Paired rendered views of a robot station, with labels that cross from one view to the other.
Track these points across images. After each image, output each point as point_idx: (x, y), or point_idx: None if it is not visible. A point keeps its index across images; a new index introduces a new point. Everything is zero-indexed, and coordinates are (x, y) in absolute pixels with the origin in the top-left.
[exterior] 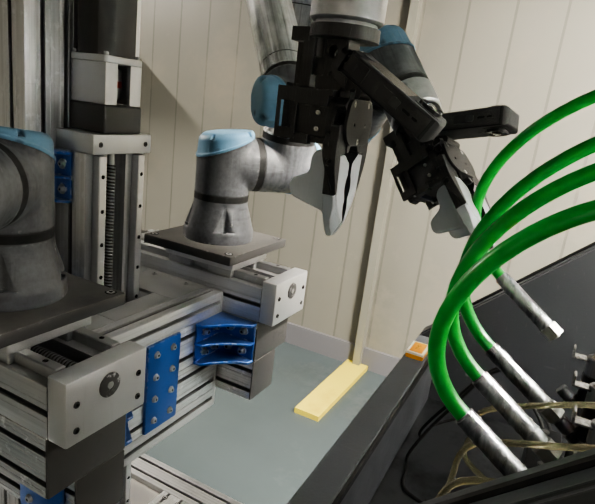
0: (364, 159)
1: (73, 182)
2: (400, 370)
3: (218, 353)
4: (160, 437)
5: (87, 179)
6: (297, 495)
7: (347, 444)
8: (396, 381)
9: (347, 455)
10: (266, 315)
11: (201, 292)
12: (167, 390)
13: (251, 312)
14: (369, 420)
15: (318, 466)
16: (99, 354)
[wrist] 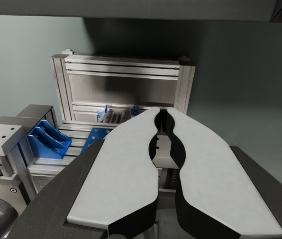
0: (42, 199)
1: None
2: (12, 6)
3: (52, 137)
4: (103, 124)
5: None
6: (213, 17)
7: (146, 8)
8: (33, 4)
9: (158, 3)
10: (19, 134)
11: (41, 175)
12: (95, 138)
13: (24, 143)
14: (107, 4)
15: (180, 17)
16: (174, 167)
